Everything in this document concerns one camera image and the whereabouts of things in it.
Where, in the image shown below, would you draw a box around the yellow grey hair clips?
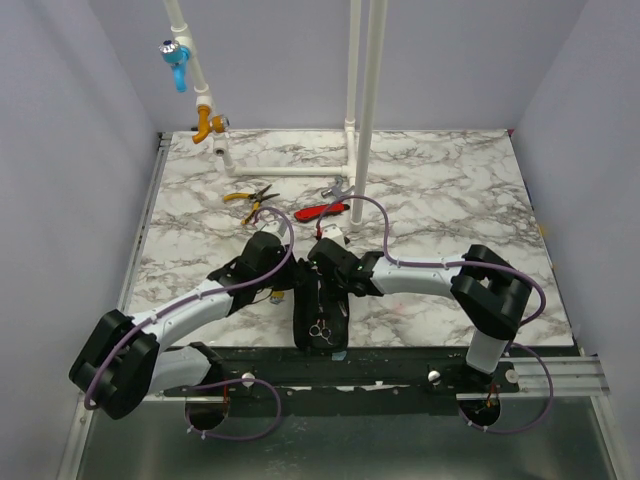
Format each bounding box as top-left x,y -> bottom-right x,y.
269,292 -> 284,305

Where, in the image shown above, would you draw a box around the black fabric tool case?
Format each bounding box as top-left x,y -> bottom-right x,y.
293,260 -> 350,355

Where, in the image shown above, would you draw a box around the silver hair scissors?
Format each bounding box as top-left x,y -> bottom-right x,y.
308,283 -> 334,346

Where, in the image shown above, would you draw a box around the silver thinning scissors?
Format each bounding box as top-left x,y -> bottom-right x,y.
337,301 -> 349,317

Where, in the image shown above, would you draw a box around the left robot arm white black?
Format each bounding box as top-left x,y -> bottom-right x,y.
69,231 -> 296,420

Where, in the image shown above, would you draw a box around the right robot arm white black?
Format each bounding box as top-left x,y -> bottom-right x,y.
308,238 -> 532,392

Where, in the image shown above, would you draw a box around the red utility knife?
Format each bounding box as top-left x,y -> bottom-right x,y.
294,202 -> 350,223

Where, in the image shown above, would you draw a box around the orange faucet tap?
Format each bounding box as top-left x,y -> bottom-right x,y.
192,105 -> 229,144

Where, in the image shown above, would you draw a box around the blue faucet tap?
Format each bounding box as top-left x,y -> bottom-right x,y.
159,40 -> 191,93

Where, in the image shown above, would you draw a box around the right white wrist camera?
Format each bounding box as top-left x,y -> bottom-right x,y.
321,224 -> 346,248

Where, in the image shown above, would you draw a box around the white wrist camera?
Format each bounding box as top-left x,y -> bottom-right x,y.
321,224 -> 346,248
255,218 -> 290,245

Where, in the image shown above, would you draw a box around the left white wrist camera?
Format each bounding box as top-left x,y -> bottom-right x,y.
255,218 -> 290,245

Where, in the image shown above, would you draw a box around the yellow handled pliers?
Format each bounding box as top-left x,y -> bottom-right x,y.
223,184 -> 279,225

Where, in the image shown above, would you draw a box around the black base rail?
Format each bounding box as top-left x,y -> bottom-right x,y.
99,344 -> 506,416

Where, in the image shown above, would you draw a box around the white PVC pipe frame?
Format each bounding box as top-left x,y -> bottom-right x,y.
164,1 -> 388,231

